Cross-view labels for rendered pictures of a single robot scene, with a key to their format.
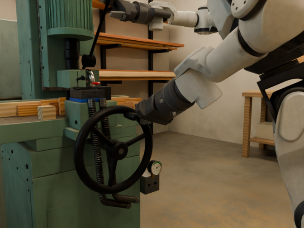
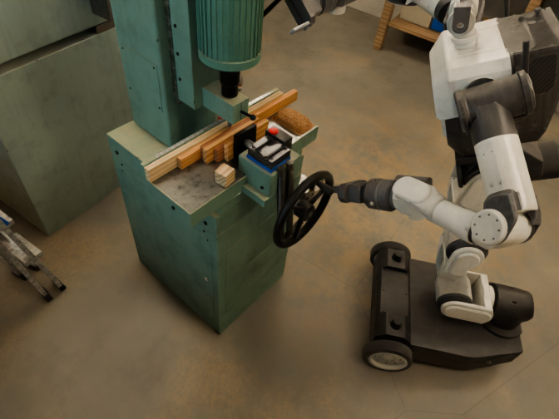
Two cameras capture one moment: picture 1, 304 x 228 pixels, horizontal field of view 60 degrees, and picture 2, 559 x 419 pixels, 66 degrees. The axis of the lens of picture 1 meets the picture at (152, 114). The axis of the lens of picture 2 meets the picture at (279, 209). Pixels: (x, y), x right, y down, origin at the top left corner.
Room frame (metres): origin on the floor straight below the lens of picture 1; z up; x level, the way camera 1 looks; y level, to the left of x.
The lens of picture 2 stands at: (-0.05, 0.45, 1.83)
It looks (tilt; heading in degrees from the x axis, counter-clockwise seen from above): 48 degrees down; 344
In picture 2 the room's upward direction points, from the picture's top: 8 degrees clockwise
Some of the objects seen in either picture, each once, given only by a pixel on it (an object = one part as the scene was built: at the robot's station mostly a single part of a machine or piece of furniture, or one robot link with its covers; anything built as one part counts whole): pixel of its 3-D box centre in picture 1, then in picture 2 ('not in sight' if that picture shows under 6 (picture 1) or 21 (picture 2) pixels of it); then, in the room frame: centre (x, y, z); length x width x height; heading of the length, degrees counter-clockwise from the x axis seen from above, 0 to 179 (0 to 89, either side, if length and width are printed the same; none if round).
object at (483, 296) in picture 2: not in sight; (464, 294); (0.73, -0.65, 0.28); 0.21 x 0.20 x 0.13; 69
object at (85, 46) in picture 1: (83, 40); not in sight; (1.36, 0.34, 1.22); 0.09 x 0.08 x 0.15; 39
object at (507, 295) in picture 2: not in sight; (448, 303); (0.75, -0.62, 0.19); 0.64 x 0.52 x 0.33; 69
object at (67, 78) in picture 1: (71, 80); (225, 103); (1.11, 0.34, 1.03); 0.14 x 0.07 x 0.09; 39
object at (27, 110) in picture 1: (88, 105); (243, 125); (1.13, 0.27, 0.92); 0.56 x 0.02 x 0.04; 129
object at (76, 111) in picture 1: (90, 113); (269, 165); (0.93, 0.22, 0.91); 0.15 x 0.14 x 0.09; 129
